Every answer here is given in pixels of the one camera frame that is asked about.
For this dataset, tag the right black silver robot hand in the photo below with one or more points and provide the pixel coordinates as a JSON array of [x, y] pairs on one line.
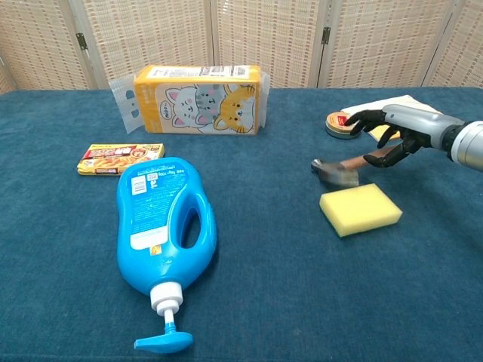
[[415, 120]]

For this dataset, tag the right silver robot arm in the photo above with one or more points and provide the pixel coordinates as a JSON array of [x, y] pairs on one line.
[[469, 145]]

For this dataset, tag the yellow sponge block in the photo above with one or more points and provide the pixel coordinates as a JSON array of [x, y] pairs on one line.
[[360, 209]]

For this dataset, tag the white yellow flat pad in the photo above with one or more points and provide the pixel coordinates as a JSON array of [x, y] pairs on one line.
[[400, 101]]

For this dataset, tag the round red label tin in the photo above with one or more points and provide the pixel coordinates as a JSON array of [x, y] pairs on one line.
[[336, 126]]

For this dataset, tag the metal screen hinge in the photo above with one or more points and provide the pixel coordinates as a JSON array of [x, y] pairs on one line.
[[325, 35], [81, 41]]

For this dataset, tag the yellow cat tissue pack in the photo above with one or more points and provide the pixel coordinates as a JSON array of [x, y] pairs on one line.
[[200, 102]]

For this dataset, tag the blue table cloth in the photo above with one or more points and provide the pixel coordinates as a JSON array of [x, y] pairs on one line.
[[264, 283]]

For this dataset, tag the woven folding screen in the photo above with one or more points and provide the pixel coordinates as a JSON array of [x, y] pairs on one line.
[[170, 34]]

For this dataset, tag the blue pump detergent bottle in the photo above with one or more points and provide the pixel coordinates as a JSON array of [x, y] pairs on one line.
[[158, 234]]

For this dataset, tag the yellow red curry box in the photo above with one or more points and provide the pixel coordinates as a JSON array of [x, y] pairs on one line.
[[120, 158]]

